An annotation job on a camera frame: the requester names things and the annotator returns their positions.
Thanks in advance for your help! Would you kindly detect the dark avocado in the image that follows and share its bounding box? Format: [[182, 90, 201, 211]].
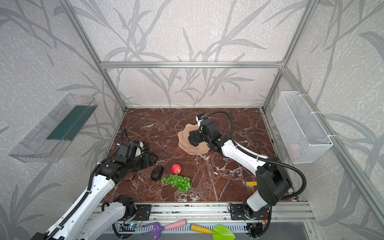
[[151, 166, 164, 181]]

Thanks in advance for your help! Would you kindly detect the red fake fruit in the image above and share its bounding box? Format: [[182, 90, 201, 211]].
[[172, 164, 182, 175]]

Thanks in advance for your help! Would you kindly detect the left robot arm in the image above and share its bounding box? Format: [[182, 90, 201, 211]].
[[32, 141, 158, 240]]

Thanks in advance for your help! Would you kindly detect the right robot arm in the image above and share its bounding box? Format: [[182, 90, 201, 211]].
[[188, 115, 292, 212]]

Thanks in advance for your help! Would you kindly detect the pink wavy fruit bowl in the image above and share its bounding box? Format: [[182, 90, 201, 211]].
[[177, 122, 211, 156]]

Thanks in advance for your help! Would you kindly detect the green fake grape bunch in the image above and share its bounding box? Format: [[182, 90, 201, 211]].
[[161, 175, 192, 192]]

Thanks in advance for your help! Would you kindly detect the purple pink toy rake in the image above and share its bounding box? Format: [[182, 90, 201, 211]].
[[142, 220, 187, 240]]

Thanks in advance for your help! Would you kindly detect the green yellow toy shovel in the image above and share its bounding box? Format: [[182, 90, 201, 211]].
[[190, 224, 236, 240]]

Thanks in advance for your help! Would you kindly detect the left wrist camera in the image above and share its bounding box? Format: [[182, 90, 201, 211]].
[[114, 141, 142, 164]]

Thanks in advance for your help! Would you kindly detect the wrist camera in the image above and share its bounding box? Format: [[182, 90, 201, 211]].
[[114, 141, 142, 164], [196, 114, 206, 127]]

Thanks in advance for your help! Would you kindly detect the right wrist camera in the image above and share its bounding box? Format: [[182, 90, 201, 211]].
[[196, 114, 206, 127]]

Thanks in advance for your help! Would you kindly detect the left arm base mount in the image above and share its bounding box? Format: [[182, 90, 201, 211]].
[[131, 204, 152, 222]]

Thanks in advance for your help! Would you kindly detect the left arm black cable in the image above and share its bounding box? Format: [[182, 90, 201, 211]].
[[86, 128, 130, 193]]

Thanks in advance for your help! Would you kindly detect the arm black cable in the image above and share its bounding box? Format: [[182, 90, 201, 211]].
[[205, 110, 307, 201], [86, 128, 130, 193]]

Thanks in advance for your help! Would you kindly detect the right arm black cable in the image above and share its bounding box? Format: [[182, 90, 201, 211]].
[[205, 110, 307, 201]]

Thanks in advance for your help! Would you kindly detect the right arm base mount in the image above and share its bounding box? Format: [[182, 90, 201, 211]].
[[227, 203, 271, 221]]

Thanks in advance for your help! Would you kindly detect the clear plastic wall tray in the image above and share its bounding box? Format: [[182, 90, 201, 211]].
[[9, 94, 98, 163]]

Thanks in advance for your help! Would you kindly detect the white wire mesh basket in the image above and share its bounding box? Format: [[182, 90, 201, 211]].
[[272, 91, 334, 164]]

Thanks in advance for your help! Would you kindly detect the aluminium front rail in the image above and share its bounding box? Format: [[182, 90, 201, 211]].
[[86, 201, 316, 224]]

